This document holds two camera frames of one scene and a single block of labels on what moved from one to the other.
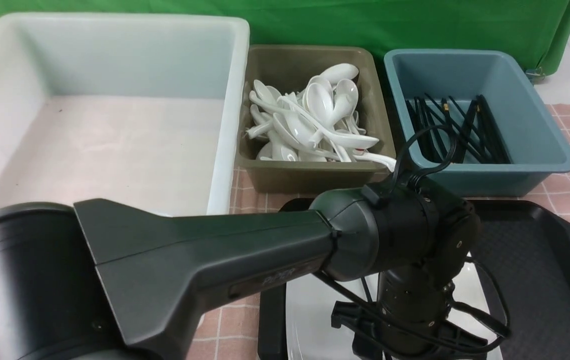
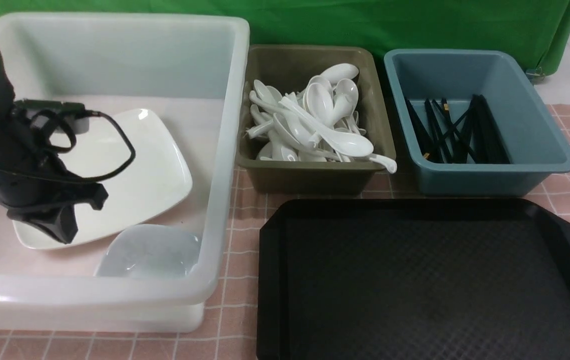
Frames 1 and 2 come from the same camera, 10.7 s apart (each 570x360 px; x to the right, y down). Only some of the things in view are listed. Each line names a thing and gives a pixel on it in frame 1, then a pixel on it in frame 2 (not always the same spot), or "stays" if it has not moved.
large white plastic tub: x=144 y=111 stays
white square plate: x=309 y=314 to x=157 y=176
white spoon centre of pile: x=320 y=102 stays
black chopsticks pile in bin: x=478 y=137 stays
